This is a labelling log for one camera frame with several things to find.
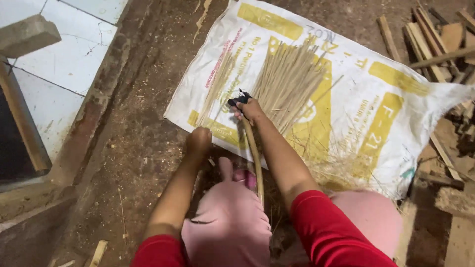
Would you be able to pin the person's left hand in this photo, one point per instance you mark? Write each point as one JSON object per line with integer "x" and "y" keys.
{"x": 198, "y": 142}

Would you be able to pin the thin wooden slat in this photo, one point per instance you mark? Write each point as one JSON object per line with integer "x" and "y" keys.
{"x": 446, "y": 157}

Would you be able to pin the broad pale wooden board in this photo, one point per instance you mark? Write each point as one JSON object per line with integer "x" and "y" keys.
{"x": 460, "y": 241}

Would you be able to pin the round wooden pole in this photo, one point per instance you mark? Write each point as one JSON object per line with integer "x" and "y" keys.
{"x": 441, "y": 58}

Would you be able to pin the person's right hand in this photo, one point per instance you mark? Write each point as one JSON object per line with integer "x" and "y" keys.
{"x": 252, "y": 110}

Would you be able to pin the small pale wood piece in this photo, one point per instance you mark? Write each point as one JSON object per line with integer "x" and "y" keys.
{"x": 98, "y": 253}

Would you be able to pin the short wooden slat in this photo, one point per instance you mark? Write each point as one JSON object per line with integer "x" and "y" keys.
{"x": 388, "y": 37}

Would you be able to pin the grey concrete block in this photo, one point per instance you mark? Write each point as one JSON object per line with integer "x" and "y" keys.
{"x": 28, "y": 35}

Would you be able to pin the pink trousers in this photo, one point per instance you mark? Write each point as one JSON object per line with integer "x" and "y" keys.
{"x": 230, "y": 226}

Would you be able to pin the pink sandal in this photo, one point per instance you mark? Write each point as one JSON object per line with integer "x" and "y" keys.
{"x": 251, "y": 178}

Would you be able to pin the heap of wooden offcuts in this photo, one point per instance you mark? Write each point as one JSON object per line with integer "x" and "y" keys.
{"x": 430, "y": 37}

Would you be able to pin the person's right fingers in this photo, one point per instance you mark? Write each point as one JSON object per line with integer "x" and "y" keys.
{"x": 242, "y": 108}

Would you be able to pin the white and yellow woven sack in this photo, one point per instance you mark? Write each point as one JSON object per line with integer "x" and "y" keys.
{"x": 371, "y": 92}

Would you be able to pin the long bamboo stick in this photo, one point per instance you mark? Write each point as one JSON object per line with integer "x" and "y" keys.
{"x": 255, "y": 159}

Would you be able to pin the large pile of bamboo splints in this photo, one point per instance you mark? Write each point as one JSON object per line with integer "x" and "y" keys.
{"x": 289, "y": 81}

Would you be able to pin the heap of bamboo shavings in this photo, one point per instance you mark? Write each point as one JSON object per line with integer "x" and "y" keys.
{"x": 334, "y": 168}

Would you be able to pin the small pile of bamboo splints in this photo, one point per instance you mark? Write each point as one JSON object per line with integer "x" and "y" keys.
{"x": 217, "y": 89}

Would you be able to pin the leaning wooden plank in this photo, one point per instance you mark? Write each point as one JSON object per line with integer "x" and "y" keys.
{"x": 23, "y": 118}

